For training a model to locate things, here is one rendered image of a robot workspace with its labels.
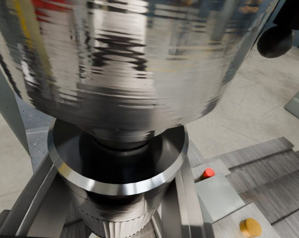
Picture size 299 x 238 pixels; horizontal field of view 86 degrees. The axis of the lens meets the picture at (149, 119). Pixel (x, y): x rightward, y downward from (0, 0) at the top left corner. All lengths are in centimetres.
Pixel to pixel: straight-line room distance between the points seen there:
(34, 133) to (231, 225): 46
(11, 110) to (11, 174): 113
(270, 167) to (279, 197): 9
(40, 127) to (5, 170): 122
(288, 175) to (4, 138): 193
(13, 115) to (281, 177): 77
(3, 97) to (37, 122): 10
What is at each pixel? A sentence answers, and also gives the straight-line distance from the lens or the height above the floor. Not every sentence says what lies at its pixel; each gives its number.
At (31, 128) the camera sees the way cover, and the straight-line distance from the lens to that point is 50.
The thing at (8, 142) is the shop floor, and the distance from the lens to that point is 187.
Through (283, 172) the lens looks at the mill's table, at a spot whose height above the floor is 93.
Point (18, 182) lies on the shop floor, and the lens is 160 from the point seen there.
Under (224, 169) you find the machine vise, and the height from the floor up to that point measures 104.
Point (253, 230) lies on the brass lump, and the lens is 31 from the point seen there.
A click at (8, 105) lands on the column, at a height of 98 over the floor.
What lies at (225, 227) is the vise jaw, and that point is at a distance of 31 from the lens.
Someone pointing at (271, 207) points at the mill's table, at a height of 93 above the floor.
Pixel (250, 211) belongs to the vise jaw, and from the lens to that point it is 34.
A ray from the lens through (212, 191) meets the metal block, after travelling 28.
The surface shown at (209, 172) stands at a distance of 30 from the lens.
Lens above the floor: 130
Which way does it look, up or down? 44 degrees down
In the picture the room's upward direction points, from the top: 12 degrees clockwise
